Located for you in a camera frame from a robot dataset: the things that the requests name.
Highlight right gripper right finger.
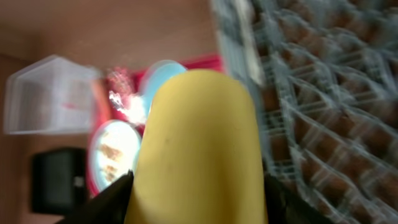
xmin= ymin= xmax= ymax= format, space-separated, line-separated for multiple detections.
xmin=264 ymin=174 xmax=333 ymax=224

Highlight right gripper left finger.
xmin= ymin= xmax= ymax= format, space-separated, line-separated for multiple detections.
xmin=56 ymin=170 xmax=134 ymax=224

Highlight light blue plate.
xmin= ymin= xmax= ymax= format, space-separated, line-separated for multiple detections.
xmin=88 ymin=119 xmax=142 ymax=195

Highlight yellow cup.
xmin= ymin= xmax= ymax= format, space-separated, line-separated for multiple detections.
xmin=125 ymin=70 xmax=268 ymax=223

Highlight white tissue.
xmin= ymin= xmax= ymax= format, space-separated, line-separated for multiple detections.
xmin=109 ymin=91 xmax=147 ymax=125

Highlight orange carrot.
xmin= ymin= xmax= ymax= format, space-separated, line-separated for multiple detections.
xmin=91 ymin=79 xmax=112 ymax=123

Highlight red snack wrapper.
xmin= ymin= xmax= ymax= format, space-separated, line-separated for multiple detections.
xmin=106 ymin=67 xmax=135 ymax=110

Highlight light blue bowl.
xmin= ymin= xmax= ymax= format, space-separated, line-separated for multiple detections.
xmin=139 ymin=60 xmax=187 ymax=117

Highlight grey dishwasher rack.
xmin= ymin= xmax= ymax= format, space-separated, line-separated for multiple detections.
xmin=211 ymin=0 xmax=397 ymax=223

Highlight food scraps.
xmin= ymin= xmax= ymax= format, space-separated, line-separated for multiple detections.
xmin=98 ymin=144 xmax=123 ymax=182

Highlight black tray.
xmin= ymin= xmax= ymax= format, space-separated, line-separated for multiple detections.
xmin=30 ymin=147 xmax=89 ymax=215

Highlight red serving tray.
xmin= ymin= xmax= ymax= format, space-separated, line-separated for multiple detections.
xmin=86 ymin=55 xmax=223 ymax=197

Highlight clear plastic bin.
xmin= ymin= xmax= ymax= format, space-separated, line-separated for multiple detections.
xmin=3 ymin=55 xmax=100 ymax=134

